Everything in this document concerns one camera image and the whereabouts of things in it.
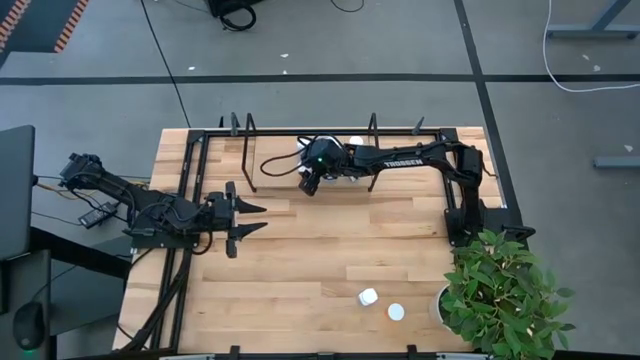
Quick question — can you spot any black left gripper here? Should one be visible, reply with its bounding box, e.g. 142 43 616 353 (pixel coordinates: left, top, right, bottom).
203 180 269 259

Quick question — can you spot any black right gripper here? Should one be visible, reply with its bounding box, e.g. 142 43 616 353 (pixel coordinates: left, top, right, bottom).
298 137 349 198

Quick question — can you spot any black power adapter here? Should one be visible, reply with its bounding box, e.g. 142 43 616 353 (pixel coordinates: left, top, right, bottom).
78 200 119 230

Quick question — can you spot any white plant pot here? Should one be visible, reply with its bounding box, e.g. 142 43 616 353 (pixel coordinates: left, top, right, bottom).
428 283 454 331

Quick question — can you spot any green leafy plant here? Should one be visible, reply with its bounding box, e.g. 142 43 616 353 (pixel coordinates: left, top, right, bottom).
439 228 577 360

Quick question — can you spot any black desk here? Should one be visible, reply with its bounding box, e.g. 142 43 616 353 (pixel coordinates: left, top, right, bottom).
0 227 132 360

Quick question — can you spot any dark grey monitor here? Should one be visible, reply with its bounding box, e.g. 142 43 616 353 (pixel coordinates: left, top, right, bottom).
0 124 36 261

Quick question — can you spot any black computer mouse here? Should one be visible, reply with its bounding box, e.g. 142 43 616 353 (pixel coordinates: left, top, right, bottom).
12 301 47 352

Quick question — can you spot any dark mat with striped edges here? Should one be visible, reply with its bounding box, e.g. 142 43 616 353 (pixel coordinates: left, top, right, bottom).
0 0 91 54

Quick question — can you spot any grey metal bar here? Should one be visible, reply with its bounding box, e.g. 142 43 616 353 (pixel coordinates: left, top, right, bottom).
593 156 640 169

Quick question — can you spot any grey metal table base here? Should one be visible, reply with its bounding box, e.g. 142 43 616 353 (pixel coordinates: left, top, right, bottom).
545 0 640 40

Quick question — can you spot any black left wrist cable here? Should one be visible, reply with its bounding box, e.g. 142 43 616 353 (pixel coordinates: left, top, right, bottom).
191 230 215 257

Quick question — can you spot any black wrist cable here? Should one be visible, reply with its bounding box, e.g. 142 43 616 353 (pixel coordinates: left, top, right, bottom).
258 148 302 178
191 230 215 257

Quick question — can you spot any black wire rack tray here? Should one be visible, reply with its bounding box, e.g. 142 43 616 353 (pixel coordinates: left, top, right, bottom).
241 112 384 194

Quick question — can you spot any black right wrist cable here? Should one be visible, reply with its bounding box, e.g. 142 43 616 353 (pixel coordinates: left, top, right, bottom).
258 148 302 178

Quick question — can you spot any black floor cable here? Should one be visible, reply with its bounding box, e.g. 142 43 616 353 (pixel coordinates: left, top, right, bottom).
139 0 192 128

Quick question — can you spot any black equipment with coiled cable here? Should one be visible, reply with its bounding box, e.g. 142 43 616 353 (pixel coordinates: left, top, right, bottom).
204 0 266 32

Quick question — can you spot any yellow cable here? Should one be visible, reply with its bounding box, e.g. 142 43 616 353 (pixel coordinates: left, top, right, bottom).
37 180 151 201

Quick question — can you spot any white floor cable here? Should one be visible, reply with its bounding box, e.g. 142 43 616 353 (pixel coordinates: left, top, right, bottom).
542 0 640 94

